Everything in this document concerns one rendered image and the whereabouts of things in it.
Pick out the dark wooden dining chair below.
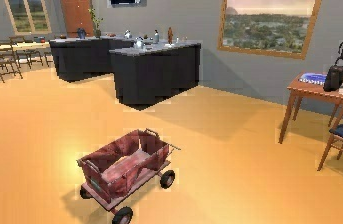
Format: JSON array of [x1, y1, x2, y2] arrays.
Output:
[[0, 42, 24, 84], [9, 34, 44, 70]]

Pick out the pale wooden dining table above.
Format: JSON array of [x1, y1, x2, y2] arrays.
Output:
[[0, 40, 51, 80]]

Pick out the black kitchen counter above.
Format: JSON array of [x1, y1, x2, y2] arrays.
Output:
[[48, 35, 202, 112]]

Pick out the red toy wagon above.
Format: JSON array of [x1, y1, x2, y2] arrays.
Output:
[[76, 127, 182, 224]]

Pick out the green house plant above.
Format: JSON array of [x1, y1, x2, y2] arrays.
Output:
[[88, 6, 104, 39]]

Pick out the large framed landscape picture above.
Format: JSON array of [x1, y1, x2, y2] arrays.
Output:
[[216, 0, 323, 61]]

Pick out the orange brown room door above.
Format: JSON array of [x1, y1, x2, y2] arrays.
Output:
[[60, 0, 95, 38]]

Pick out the brown wooden side table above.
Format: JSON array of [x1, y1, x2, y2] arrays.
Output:
[[277, 72, 343, 145]]

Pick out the black box on table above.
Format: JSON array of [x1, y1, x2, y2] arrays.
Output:
[[323, 64, 343, 93]]

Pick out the wall television set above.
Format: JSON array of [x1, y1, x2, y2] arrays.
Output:
[[106, 0, 148, 9]]

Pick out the window with pale frame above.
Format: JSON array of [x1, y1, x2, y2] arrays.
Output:
[[4, 0, 53, 36]]

